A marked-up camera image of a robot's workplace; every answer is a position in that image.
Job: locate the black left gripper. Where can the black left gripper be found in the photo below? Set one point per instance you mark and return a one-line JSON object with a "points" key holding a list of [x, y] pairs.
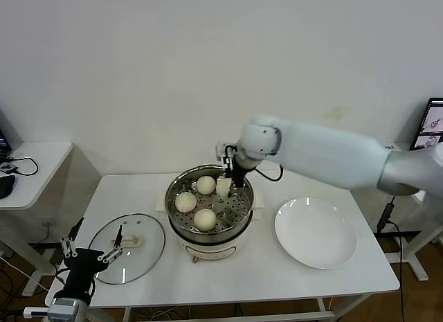
{"points": [[83, 266]]}

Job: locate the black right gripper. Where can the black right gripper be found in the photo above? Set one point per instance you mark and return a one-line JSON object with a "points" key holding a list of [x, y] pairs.
{"points": [[244, 168]]}

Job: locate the white steamed baozi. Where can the white steamed baozi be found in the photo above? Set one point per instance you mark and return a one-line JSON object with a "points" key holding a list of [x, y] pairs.
{"points": [[185, 201], [223, 187], [205, 219], [206, 185]]}

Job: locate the round glass pot lid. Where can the round glass pot lid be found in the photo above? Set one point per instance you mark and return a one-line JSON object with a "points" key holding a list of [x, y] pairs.
{"points": [[145, 232]]}

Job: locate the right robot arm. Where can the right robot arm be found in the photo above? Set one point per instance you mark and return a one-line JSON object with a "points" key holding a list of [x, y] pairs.
{"points": [[328, 152]]}

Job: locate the stainless steel steamer basket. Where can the stainless steel steamer basket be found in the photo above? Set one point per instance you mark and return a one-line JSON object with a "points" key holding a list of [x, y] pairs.
{"points": [[239, 211]]}

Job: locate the cream electric cooker base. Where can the cream electric cooker base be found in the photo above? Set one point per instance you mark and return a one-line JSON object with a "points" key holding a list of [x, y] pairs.
{"points": [[211, 247]]}

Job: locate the white round plate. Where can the white round plate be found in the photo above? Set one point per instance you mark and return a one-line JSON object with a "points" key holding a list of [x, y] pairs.
{"points": [[311, 232]]}

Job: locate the black computer mouse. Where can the black computer mouse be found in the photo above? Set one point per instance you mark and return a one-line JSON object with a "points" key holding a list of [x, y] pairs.
{"points": [[5, 187]]}

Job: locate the laptop screen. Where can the laptop screen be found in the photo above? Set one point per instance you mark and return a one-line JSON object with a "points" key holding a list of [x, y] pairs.
{"points": [[2, 138]]}

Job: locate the small white label box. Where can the small white label box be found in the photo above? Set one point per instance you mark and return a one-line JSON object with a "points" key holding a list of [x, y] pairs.
{"points": [[391, 147]]}

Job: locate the grey laptop with dark screen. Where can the grey laptop with dark screen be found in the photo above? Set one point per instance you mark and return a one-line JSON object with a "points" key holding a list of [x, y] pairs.
{"points": [[432, 124]]}

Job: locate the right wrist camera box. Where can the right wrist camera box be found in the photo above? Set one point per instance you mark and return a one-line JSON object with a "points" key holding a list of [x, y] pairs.
{"points": [[221, 150]]}

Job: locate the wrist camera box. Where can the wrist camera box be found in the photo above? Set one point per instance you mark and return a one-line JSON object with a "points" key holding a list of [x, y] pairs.
{"points": [[34, 312], [221, 150]]}

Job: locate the white wall socket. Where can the white wall socket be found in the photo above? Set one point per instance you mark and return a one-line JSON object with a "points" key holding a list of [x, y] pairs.
{"points": [[48, 222]]}

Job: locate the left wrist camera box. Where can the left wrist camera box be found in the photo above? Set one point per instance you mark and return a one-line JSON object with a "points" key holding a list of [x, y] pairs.
{"points": [[34, 312]]}

